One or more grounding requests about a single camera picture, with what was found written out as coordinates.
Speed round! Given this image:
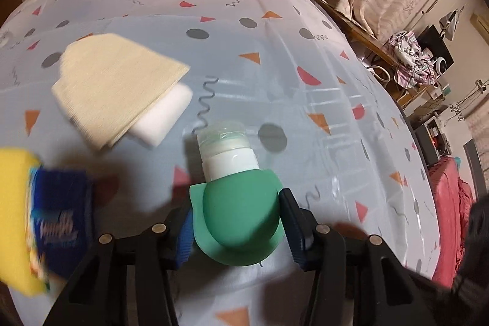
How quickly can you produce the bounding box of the green silicone bottle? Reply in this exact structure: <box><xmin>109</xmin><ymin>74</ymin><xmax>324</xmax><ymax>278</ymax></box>
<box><xmin>189</xmin><ymin>121</ymin><xmax>285</xmax><ymax>267</ymax></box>

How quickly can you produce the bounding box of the black monitor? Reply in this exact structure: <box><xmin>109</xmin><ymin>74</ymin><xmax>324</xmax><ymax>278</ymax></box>
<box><xmin>418</xmin><ymin>25</ymin><xmax>453</xmax><ymax>61</ymax></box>

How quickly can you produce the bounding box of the red blanket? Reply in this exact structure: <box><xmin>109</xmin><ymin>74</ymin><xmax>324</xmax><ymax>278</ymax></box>
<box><xmin>428</xmin><ymin>156</ymin><xmax>478</xmax><ymax>288</ymax></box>

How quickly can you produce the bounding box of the yellow sponge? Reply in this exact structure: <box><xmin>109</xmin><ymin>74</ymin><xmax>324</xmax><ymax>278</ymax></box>
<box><xmin>0</xmin><ymin>146</ymin><xmax>94</xmax><ymax>297</ymax></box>

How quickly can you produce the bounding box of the beige cloth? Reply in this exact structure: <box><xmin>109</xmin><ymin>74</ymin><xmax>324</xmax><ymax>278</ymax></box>
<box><xmin>51</xmin><ymin>33</ymin><xmax>192</xmax><ymax>152</ymax></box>

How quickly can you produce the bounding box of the white sponge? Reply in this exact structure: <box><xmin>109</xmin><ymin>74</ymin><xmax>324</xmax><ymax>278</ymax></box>
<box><xmin>128</xmin><ymin>82</ymin><xmax>193</xmax><ymax>148</ymax></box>

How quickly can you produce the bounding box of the patterned plastic tablecloth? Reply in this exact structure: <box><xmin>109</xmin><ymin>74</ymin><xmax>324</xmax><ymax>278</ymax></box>
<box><xmin>0</xmin><ymin>0</ymin><xmax>440</xmax><ymax>326</ymax></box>

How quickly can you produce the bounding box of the wooden side table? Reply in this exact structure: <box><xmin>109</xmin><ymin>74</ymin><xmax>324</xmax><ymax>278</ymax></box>
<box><xmin>309</xmin><ymin>0</ymin><xmax>432</xmax><ymax>113</ymax></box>

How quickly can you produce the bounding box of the pile of checked clothes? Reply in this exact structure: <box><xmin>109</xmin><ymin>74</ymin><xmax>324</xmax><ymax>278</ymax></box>
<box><xmin>383</xmin><ymin>30</ymin><xmax>440</xmax><ymax>88</ymax></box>

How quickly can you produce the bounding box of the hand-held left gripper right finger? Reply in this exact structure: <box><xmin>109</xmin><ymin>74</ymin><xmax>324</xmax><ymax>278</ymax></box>
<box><xmin>278</xmin><ymin>188</ymin><xmax>455</xmax><ymax>326</ymax></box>

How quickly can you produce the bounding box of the white round device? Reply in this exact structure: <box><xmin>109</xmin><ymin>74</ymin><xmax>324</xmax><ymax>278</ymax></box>
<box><xmin>433</xmin><ymin>57</ymin><xmax>451</xmax><ymax>75</ymax></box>

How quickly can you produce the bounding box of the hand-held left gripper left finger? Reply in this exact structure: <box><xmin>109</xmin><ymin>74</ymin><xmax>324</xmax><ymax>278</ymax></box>
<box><xmin>42</xmin><ymin>206</ymin><xmax>195</xmax><ymax>326</ymax></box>

